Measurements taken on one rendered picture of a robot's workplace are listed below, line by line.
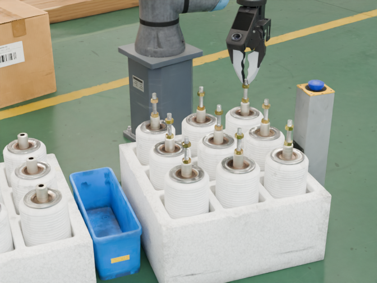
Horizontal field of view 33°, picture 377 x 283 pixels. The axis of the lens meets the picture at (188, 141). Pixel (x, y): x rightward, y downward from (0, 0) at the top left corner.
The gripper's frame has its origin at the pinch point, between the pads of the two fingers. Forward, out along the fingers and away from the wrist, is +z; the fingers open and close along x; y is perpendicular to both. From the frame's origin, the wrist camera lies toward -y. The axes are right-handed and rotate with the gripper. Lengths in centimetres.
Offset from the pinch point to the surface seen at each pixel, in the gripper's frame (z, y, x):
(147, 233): 26.7, -34.3, 10.0
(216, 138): 8.1, -17.3, 0.2
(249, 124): 10.4, -3.4, -2.8
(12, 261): 17, -64, 23
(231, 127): 11.8, -3.7, 1.8
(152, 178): 15.4, -28.4, 11.2
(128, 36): 35, 108, 96
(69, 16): 34, 118, 135
